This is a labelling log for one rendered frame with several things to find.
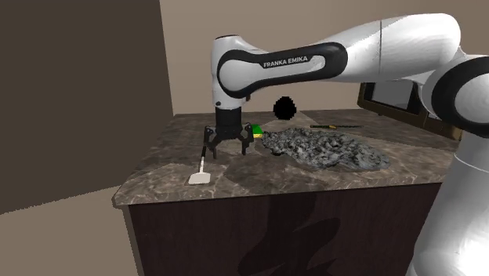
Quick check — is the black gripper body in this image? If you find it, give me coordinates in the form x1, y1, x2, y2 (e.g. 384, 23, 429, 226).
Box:
212, 106, 248, 141

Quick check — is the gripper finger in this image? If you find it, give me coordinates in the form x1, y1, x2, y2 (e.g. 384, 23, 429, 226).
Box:
238, 123, 255, 156
203, 125, 219, 160

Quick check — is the green and yellow sponge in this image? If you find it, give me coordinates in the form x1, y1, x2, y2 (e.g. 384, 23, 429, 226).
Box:
249, 123, 265, 140

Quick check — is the black egg-shaped object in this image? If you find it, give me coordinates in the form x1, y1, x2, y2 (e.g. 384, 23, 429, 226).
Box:
272, 96, 298, 121

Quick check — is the grey crumpled cloth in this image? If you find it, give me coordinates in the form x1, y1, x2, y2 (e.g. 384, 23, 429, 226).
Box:
260, 127, 392, 173

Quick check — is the thin green and yellow pen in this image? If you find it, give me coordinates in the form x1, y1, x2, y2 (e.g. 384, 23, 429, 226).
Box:
310, 123, 364, 130

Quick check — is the dark wood marble-top cabinet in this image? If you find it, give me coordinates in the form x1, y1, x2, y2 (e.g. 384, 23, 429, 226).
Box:
112, 109, 460, 276

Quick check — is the dark wood framed window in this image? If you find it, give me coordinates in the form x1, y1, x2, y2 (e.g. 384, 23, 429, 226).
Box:
357, 81, 464, 141

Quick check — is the white spatula with black handle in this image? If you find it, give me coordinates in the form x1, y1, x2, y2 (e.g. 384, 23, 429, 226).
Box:
188, 144, 211, 186

